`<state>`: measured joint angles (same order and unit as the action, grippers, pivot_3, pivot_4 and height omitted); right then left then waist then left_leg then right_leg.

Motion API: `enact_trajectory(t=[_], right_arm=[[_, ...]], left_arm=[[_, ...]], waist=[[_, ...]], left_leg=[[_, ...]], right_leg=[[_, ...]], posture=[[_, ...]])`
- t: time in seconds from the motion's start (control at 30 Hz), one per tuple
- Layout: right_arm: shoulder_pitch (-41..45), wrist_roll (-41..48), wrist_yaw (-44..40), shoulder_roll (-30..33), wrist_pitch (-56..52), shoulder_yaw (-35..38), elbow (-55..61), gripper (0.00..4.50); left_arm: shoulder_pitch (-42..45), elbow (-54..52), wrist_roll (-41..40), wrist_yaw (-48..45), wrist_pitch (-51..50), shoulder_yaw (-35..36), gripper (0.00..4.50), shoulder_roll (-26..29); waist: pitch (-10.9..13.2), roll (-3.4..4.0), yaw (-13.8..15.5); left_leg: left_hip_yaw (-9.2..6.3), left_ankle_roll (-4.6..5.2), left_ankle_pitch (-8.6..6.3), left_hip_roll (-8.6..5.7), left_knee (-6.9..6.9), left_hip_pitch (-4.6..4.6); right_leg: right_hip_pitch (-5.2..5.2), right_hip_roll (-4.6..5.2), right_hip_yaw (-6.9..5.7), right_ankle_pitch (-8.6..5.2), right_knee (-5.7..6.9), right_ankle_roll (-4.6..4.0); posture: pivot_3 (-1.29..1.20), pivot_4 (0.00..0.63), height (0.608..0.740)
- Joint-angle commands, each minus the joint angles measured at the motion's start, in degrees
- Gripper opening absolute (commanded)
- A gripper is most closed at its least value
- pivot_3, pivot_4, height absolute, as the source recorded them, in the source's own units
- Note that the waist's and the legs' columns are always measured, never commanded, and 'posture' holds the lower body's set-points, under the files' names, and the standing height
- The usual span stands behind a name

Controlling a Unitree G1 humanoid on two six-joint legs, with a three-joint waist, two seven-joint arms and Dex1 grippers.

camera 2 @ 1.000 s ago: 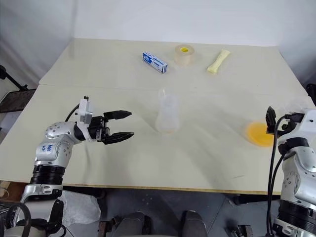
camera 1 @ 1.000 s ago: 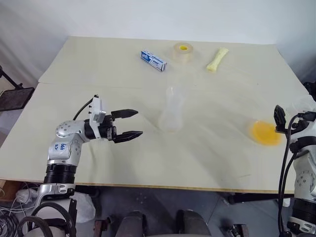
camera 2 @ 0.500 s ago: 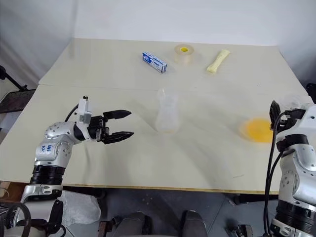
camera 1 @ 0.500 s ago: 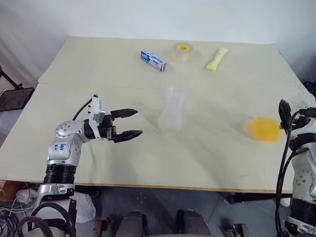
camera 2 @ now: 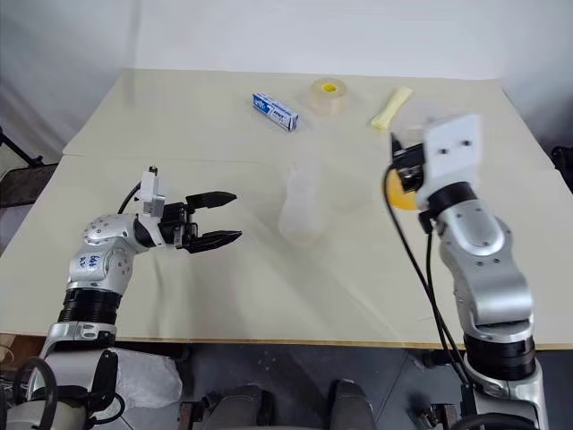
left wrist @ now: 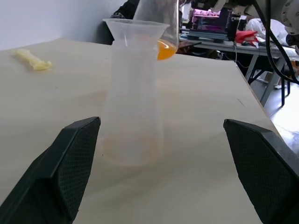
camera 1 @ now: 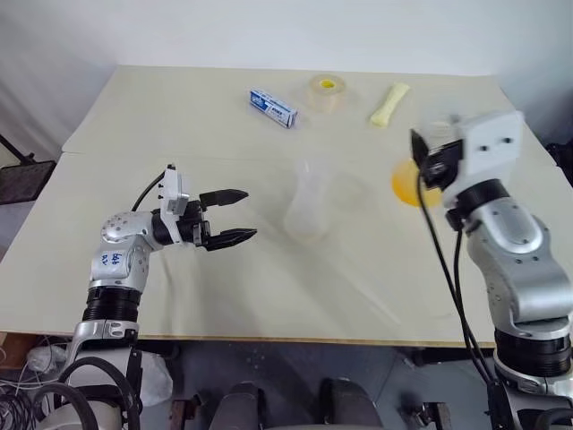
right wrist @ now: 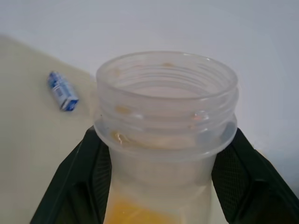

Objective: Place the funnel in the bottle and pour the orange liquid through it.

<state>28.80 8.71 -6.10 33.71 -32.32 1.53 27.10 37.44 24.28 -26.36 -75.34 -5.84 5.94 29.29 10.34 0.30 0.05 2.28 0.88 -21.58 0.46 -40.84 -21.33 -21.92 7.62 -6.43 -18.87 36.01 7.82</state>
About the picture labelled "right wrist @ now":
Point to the blue Crest toothpaste box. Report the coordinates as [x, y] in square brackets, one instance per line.
[61, 92]

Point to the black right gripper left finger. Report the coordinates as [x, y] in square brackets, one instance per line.
[77, 184]

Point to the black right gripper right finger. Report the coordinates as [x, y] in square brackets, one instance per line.
[252, 186]

